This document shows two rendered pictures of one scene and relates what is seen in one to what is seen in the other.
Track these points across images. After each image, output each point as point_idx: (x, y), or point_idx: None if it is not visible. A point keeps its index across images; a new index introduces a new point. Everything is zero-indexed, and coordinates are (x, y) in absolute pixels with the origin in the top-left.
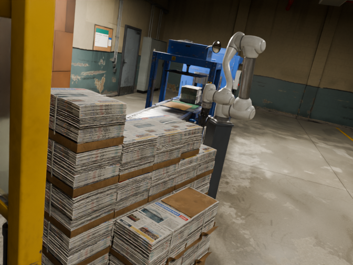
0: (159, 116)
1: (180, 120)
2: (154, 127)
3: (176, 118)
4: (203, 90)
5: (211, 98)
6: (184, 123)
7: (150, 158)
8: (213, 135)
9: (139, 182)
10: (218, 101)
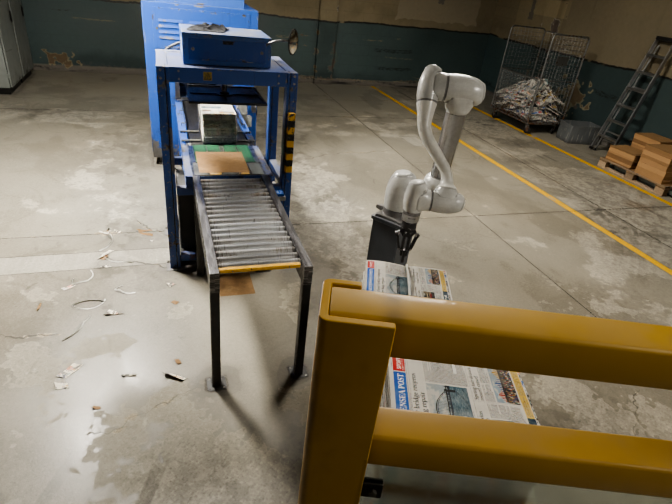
0: (372, 277)
1: (399, 265)
2: None
3: (390, 265)
4: (408, 195)
5: (427, 207)
6: (420, 276)
7: None
8: (395, 245)
9: None
10: (441, 211)
